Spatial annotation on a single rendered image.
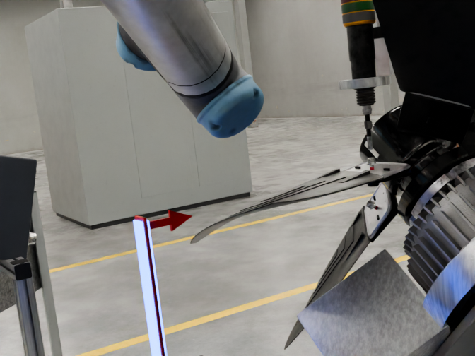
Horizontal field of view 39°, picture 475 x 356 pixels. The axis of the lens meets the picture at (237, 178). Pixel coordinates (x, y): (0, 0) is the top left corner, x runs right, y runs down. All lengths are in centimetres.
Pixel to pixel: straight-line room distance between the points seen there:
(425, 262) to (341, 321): 13
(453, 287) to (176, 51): 43
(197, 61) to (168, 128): 670
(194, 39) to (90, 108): 643
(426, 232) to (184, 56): 40
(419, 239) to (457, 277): 8
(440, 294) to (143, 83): 652
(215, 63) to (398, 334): 42
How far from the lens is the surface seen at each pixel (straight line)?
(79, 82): 702
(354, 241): 105
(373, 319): 90
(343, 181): 86
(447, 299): 84
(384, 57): 91
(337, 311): 91
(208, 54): 65
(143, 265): 75
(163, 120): 732
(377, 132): 98
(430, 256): 89
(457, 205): 87
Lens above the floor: 132
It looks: 8 degrees down
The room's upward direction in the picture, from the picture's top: 7 degrees counter-clockwise
